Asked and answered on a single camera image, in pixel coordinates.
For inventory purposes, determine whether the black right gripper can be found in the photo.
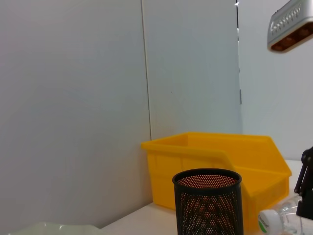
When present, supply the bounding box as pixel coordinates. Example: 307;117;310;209
294;146;313;218

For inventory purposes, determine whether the clear green-label water bottle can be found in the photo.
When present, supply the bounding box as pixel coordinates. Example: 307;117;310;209
258;195;306;235

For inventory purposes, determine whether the black mesh pen holder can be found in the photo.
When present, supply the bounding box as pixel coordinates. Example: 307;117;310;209
172;168;244;235

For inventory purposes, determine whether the pale green wavy fruit plate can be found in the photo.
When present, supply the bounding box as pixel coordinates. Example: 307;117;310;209
9;221;101;235

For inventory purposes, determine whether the yellow plastic bin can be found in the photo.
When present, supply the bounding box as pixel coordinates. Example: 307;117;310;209
140;132;292;231

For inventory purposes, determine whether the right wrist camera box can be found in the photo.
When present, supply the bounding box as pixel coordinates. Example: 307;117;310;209
267;0;313;53

